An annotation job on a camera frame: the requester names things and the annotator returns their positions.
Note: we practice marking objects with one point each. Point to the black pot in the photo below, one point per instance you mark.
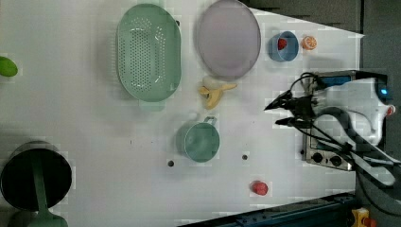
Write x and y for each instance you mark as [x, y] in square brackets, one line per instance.
[18, 186]

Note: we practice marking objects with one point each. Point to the blue bowl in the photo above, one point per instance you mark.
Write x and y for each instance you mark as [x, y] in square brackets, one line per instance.
[287, 54]

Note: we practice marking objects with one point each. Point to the red strawberry on table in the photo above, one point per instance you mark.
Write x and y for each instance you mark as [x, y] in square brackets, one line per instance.
[260, 188]

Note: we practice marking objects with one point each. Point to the peeled banana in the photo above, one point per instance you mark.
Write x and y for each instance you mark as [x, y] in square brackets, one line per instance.
[212, 89]

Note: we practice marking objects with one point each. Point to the round lilac plate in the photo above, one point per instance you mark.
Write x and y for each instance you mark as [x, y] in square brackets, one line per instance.
[229, 38]

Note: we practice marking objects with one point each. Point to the green ladle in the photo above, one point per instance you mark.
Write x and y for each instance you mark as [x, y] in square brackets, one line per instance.
[44, 217]

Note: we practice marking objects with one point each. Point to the green lime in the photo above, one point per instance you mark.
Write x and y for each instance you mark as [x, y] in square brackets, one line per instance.
[8, 68]

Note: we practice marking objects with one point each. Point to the orange slice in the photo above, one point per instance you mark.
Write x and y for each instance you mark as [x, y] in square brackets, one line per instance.
[309, 43]

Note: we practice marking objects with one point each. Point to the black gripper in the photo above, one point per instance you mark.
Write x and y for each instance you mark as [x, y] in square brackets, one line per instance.
[302, 110]

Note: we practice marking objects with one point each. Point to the yellow red emergency button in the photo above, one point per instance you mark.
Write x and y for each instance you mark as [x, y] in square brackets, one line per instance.
[362, 218]

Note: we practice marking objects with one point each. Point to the red strawberry in bowl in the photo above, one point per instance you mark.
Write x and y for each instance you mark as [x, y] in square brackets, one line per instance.
[282, 43]

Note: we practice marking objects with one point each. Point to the toaster oven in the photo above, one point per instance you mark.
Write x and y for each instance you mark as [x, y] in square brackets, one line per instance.
[324, 157]

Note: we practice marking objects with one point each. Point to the blue metal frame rail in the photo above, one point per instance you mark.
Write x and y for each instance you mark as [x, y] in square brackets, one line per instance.
[330, 211]

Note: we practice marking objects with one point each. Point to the green plastic colander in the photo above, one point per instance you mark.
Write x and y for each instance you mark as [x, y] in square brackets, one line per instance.
[148, 53]

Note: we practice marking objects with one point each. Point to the green mug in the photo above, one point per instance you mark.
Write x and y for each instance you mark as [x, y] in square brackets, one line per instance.
[198, 141]

